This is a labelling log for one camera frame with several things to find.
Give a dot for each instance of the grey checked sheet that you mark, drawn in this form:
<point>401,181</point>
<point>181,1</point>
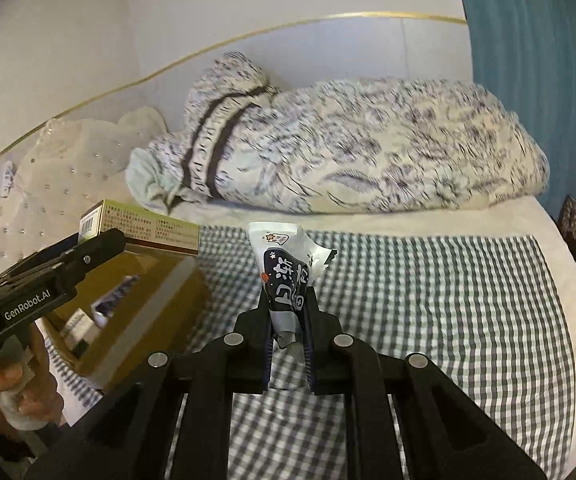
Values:
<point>442,310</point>

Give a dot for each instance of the floral print duvet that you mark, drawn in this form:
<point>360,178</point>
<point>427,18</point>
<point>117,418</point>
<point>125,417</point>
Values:
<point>367,150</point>

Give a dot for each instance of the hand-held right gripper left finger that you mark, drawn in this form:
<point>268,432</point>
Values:
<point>253,360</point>

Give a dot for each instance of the mint green cloth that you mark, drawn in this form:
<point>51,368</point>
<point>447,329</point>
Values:
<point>148,180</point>

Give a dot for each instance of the brown cream medicine box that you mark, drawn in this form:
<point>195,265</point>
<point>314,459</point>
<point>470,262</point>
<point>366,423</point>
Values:
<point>158,232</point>

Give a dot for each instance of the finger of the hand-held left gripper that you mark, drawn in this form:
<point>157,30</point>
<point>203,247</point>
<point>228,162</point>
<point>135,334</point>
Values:
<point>38,257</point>
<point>93,252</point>

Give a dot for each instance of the small white blue bottle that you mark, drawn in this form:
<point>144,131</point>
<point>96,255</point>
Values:
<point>7,177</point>

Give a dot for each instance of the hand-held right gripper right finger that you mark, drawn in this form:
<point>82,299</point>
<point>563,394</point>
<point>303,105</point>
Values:
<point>325,360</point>

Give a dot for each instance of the teal curtain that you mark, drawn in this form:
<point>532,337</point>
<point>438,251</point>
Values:
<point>542,85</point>

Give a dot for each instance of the dark blue white packet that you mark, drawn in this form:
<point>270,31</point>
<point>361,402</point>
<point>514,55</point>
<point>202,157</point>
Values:
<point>283,270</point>

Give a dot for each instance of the brown cardboard box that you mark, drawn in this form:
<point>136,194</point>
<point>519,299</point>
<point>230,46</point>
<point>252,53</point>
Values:
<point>158,290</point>

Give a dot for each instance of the cream tufted headboard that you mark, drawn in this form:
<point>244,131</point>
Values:
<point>68,160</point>

